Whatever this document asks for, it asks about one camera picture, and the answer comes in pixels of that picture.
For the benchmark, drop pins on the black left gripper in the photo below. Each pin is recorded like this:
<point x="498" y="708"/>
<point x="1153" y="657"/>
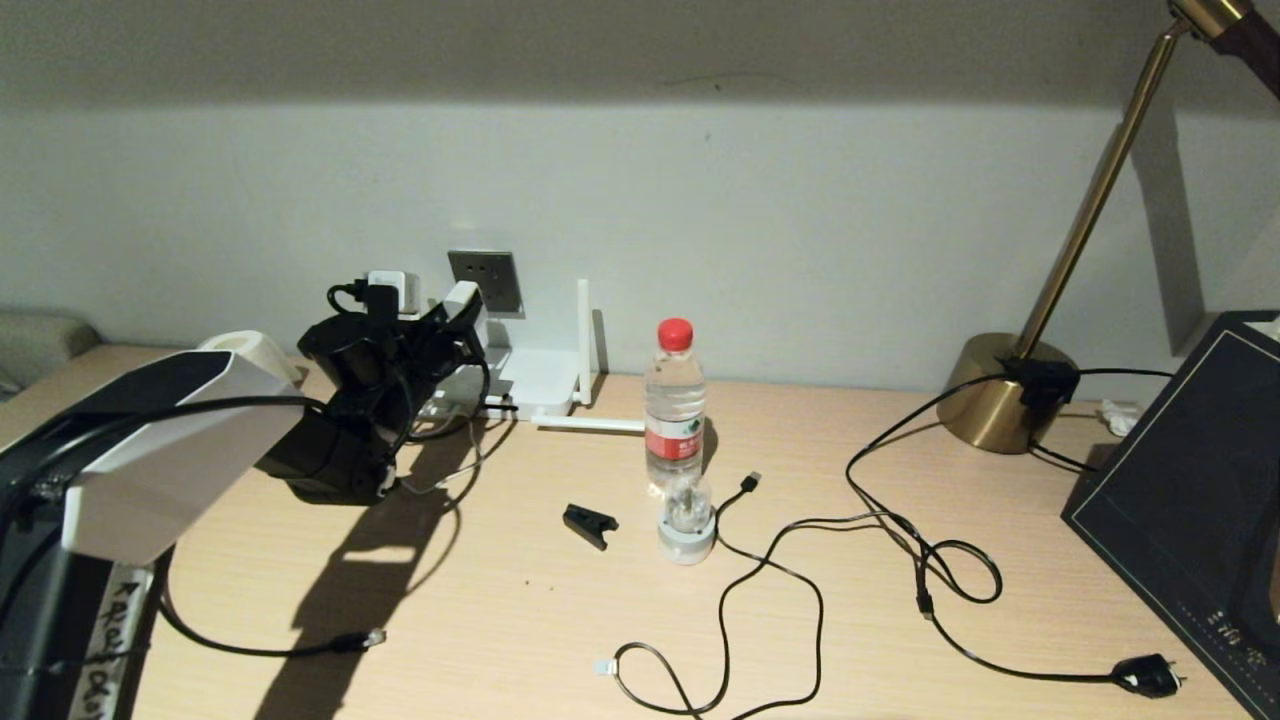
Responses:
<point x="385" y="360"/>

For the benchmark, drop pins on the white power adapter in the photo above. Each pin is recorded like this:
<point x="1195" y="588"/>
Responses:
<point x="468" y="300"/>

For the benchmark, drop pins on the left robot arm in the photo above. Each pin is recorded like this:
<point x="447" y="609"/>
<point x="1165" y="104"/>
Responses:
<point x="150" y="450"/>

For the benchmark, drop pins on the white router with antennas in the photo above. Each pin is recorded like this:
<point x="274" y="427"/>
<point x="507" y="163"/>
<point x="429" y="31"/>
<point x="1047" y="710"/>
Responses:
<point x="540" y="380"/>

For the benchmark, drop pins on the small round white device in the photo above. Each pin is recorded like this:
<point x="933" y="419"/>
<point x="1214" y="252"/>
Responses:
<point x="686" y="540"/>

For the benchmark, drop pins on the white toilet paper roll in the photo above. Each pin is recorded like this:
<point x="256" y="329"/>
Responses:
<point x="240" y="345"/>

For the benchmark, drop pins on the red-capped water bottle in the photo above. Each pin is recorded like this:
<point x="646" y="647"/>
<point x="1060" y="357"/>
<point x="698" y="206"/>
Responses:
<point x="675" y="400"/>

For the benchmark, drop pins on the small black plastic clip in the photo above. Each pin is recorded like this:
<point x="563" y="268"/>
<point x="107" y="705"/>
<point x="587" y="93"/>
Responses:
<point x="588" y="523"/>

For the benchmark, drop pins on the grey cushion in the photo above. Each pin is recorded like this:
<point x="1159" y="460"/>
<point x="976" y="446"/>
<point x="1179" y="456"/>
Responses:
<point x="40" y="345"/>

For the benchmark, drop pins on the brass desk lamp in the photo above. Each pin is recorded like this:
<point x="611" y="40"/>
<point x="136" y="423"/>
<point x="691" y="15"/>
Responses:
<point x="985" y="400"/>

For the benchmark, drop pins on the black lamp base connector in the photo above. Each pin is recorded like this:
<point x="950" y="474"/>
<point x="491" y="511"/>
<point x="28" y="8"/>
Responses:
<point x="1042" y="385"/>

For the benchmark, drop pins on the small white object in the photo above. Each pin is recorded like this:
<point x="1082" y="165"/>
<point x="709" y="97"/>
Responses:
<point x="1117" y="418"/>

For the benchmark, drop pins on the large black box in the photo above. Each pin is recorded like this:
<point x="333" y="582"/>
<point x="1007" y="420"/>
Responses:
<point x="1180" y="480"/>

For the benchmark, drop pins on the grey wall socket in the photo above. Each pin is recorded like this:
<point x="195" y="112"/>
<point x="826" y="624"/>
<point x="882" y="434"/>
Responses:
<point x="500" y="280"/>

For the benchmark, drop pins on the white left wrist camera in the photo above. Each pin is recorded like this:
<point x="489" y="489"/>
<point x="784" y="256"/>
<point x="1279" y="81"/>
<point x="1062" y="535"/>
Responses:
<point x="405" y="290"/>

